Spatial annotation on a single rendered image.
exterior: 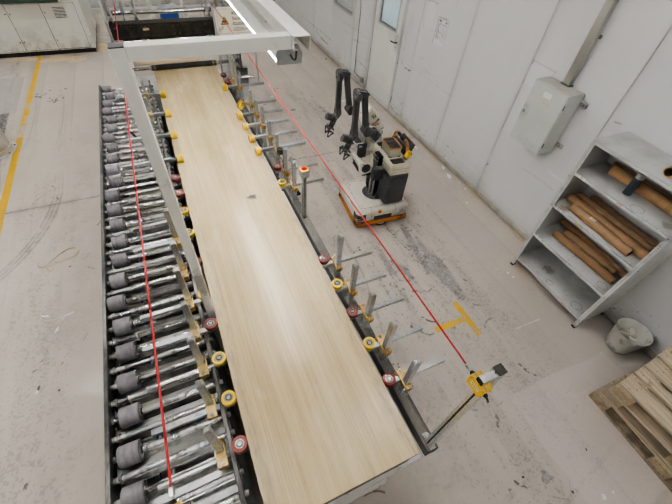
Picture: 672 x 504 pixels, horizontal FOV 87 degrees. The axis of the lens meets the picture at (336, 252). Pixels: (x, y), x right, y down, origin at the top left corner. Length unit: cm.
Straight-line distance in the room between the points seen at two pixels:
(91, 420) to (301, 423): 184
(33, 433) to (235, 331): 179
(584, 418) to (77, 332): 436
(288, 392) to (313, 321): 48
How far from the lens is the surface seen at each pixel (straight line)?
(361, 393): 217
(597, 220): 389
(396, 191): 410
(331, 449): 207
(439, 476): 310
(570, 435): 365
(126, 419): 237
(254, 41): 155
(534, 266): 437
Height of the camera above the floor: 291
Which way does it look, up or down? 48 degrees down
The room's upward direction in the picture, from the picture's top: 6 degrees clockwise
